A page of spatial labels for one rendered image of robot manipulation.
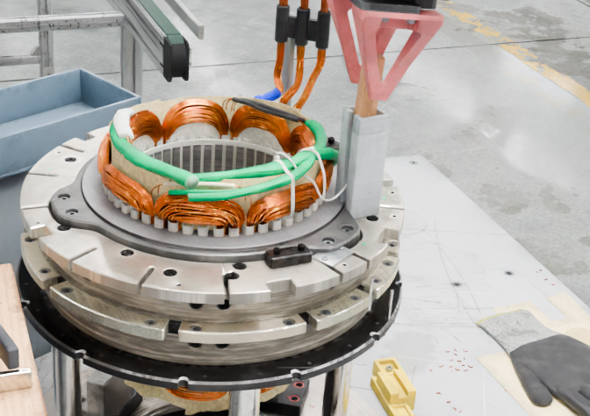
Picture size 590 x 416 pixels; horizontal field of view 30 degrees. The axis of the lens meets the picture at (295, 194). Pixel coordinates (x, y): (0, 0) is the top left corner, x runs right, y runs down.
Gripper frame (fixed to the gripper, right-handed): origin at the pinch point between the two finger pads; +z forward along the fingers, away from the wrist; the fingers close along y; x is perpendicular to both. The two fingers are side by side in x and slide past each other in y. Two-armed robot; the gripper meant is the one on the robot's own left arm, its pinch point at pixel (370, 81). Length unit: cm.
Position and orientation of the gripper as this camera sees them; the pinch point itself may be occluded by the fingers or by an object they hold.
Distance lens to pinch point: 86.9
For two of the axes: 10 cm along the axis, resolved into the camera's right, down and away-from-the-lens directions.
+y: -2.9, -3.9, 8.7
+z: -1.3, 9.2, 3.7
